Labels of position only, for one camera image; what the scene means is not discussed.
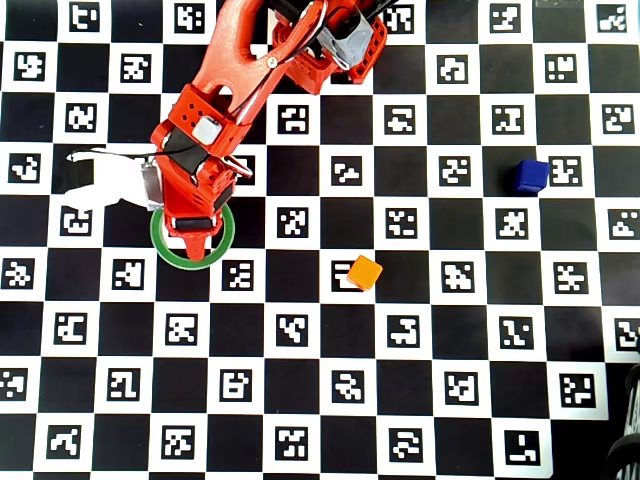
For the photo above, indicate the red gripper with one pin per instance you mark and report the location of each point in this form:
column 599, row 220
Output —
column 192, row 224

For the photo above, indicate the orange cube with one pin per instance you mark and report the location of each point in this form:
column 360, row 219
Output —
column 365, row 272

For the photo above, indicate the blue cube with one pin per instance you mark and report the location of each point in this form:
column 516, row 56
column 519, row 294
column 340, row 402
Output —
column 531, row 176

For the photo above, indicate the black white marker mat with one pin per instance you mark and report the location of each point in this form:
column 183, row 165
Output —
column 320, row 350

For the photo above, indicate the white gripper camera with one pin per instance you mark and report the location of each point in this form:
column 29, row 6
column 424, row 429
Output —
column 115, row 180

